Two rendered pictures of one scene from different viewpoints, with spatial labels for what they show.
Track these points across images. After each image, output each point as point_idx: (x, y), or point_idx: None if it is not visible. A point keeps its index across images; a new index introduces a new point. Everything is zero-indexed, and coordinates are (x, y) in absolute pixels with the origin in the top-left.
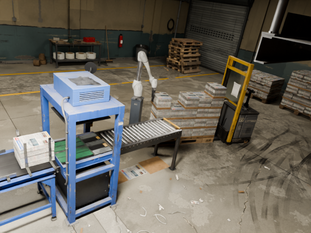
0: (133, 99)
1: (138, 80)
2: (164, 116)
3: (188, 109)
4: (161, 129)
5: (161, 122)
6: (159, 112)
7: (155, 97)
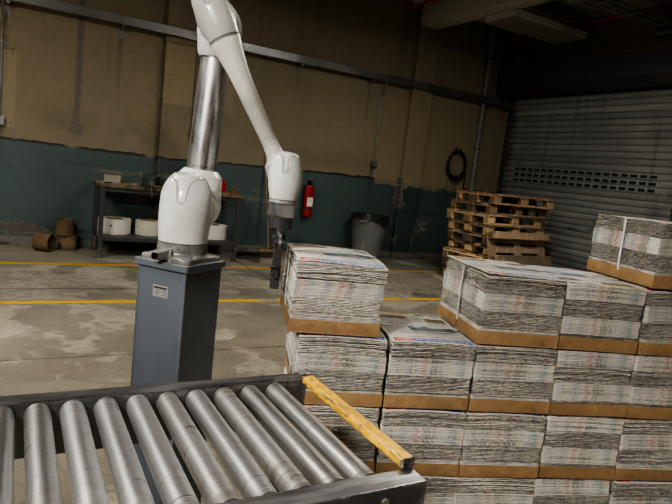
0: (144, 262)
1: (200, 167)
2: (340, 383)
3: (499, 350)
4: (229, 456)
5: (277, 404)
6: (310, 353)
7: (291, 266)
